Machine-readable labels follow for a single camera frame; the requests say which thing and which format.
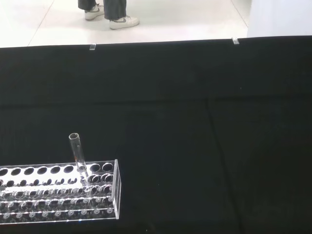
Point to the clear acrylic test tube rack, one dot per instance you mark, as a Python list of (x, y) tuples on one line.
[(36, 189)]

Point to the black bench cloth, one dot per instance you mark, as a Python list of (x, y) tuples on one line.
[(195, 126)]

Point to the person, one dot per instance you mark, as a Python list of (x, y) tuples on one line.
[(115, 9)]

